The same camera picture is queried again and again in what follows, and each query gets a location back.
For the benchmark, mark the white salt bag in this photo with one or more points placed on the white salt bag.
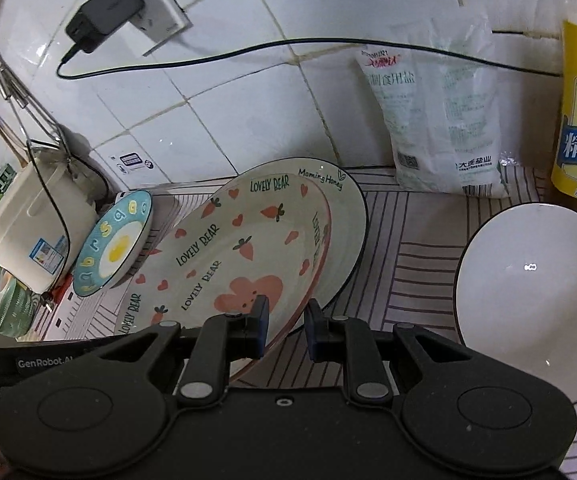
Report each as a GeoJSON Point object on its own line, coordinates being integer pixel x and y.
{"type": "Point", "coordinates": [433, 125]}

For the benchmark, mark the striped table mat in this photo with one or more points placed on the striped table mat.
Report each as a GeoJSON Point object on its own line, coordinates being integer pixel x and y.
{"type": "Point", "coordinates": [408, 240]}

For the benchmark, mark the white bowl dark rim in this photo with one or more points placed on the white bowl dark rim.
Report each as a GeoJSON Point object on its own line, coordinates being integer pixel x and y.
{"type": "Point", "coordinates": [528, 300]}

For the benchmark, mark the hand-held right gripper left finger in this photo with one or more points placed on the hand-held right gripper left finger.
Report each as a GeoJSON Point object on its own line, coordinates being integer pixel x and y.
{"type": "Point", "coordinates": [261, 322]}

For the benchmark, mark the small wall sticker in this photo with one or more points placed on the small wall sticker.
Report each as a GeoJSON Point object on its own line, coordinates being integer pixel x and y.
{"type": "Point", "coordinates": [131, 161]}

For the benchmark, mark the blue egg print plate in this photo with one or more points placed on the blue egg print plate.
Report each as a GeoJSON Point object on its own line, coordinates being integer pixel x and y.
{"type": "Point", "coordinates": [113, 250]}

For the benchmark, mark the cream rice cooker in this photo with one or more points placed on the cream rice cooker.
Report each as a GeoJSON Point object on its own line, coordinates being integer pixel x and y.
{"type": "Point", "coordinates": [28, 220]}

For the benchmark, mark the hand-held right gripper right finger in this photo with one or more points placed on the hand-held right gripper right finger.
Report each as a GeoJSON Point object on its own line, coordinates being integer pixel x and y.
{"type": "Point", "coordinates": [313, 332]}

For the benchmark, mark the pink bear print plate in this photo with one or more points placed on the pink bear print plate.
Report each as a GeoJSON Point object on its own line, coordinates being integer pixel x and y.
{"type": "Point", "coordinates": [228, 255]}

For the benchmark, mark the metal hanging utensil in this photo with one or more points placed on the metal hanging utensil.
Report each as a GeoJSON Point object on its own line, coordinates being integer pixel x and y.
{"type": "Point", "coordinates": [16, 92]}

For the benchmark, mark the white plate dark rim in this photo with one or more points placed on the white plate dark rim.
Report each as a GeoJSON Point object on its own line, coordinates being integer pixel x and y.
{"type": "Point", "coordinates": [341, 220]}

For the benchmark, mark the white wall socket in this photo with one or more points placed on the white wall socket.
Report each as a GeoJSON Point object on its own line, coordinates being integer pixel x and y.
{"type": "Point", "coordinates": [168, 20]}

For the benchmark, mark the black power adapter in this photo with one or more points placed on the black power adapter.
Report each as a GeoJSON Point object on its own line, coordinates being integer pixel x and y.
{"type": "Point", "coordinates": [103, 10]}

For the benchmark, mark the green bowl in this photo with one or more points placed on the green bowl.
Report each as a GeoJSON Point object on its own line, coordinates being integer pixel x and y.
{"type": "Point", "coordinates": [11, 310]}

